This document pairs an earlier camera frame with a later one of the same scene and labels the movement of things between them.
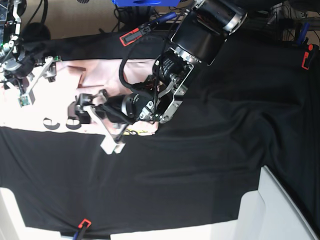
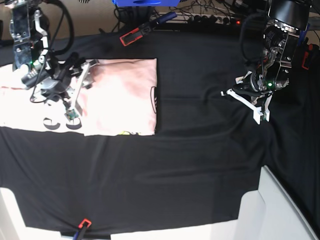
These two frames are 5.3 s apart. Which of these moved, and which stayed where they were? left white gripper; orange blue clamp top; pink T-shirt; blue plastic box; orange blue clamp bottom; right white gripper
Moved: left white gripper; right white gripper
Stayed: pink T-shirt; orange blue clamp top; orange blue clamp bottom; blue plastic box
